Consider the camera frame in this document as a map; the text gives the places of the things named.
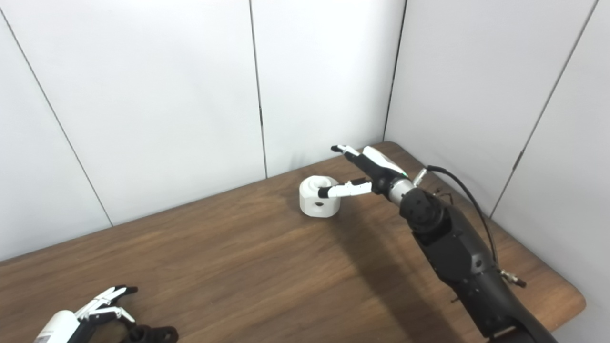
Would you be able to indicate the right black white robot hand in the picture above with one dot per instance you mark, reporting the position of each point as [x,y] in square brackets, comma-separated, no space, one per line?
[383,174]

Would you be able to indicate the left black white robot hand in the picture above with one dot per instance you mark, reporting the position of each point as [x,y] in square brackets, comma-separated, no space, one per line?
[62,328]

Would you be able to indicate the round white plastic piece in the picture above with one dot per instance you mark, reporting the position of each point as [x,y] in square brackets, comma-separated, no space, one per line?
[312,200]

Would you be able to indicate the black flanged holder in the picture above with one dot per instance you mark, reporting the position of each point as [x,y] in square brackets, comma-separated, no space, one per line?
[152,334]

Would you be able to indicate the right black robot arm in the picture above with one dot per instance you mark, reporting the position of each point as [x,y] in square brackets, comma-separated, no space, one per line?
[452,247]

